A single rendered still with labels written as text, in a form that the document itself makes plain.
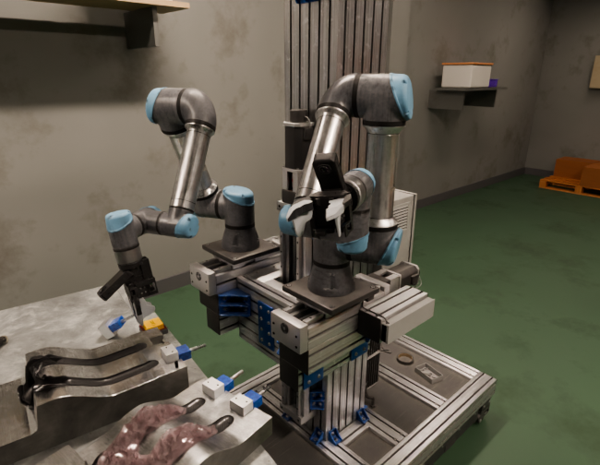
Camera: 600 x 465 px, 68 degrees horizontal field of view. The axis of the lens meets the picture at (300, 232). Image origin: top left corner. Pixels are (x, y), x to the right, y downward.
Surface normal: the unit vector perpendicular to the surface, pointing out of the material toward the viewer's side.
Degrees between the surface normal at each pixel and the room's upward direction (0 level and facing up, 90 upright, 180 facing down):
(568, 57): 90
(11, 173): 90
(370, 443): 0
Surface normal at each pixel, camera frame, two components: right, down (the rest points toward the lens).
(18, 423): 0.00, -0.94
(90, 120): 0.68, 0.25
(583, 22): -0.73, 0.22
